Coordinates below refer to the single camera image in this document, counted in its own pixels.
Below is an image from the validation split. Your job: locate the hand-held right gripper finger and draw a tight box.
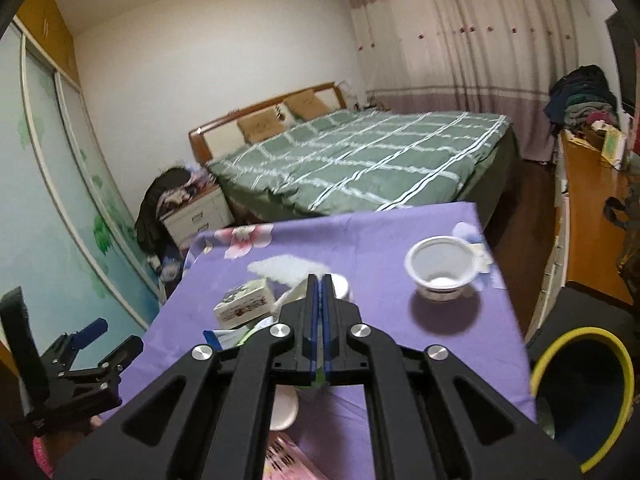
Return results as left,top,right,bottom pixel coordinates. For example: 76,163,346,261
52,274,321,480
320,274,583,480

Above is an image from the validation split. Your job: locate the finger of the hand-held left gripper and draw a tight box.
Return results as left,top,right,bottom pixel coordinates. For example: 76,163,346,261
60,336,144,406
42,318,109,376

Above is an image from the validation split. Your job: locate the white supplement bottle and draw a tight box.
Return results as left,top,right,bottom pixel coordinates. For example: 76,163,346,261
327,274,353,306

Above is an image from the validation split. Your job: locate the white plastic cup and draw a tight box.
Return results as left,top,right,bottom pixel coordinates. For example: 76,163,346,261
404,235,493,304

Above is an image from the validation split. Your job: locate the yellow rimmed trash bin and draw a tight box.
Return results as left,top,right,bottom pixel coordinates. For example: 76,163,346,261
530,327,636,476

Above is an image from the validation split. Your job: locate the white fluffy tissue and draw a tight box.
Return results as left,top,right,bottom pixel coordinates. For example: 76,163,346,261
248,255,331,286

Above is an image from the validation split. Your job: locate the small printed cardboard box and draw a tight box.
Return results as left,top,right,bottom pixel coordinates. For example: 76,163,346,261
213,280,277,330

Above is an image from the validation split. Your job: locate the blue green packet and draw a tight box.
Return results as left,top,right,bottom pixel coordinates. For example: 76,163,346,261
202,317,278,353

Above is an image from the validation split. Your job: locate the purple floral tablecloth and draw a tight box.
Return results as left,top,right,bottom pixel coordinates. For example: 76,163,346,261
100,201,538,480

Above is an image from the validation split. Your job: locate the white shallow bowl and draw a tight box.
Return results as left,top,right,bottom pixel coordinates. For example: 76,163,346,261
270,387,301,432

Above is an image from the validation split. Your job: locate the person's pink fleece clothing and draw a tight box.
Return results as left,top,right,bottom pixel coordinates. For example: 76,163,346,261
31,435,55,480

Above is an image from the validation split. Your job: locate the pink booklet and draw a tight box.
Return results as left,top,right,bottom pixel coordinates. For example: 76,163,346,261
265,432,346,480

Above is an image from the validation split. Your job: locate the sliding door wardrobe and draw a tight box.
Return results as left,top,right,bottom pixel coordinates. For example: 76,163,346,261
0,0,166,361

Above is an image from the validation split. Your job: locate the dark clothes heap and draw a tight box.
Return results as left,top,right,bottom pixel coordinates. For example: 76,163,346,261
135,167,221,256

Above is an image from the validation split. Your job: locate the white nightstand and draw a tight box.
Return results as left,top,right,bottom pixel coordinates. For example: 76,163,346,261
160,185,236,251

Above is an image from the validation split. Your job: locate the bed with green quilt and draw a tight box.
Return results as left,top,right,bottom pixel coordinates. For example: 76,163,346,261
206,108,512,212

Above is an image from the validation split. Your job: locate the brown pillow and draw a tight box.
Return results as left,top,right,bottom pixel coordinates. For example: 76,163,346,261
284,91,332,122
236,110,281,143

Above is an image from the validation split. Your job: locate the wooden chair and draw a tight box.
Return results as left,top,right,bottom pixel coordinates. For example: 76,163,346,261
189,81,349,167

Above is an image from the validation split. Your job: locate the wooden desk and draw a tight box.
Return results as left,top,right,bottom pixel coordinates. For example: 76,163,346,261
542,130,640,306

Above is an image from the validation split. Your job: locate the dark brown bag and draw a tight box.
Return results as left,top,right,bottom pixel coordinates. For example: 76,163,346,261
605,195,640,281

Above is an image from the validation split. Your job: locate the pink striped curtain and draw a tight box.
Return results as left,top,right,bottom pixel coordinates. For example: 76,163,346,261
342,0,618,161

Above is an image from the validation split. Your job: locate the pale green box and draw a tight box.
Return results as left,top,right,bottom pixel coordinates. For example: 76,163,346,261
600,127,628,171

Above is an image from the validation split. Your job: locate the pile of folded clothes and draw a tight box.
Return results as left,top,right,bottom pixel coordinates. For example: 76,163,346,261
544,65,621,136

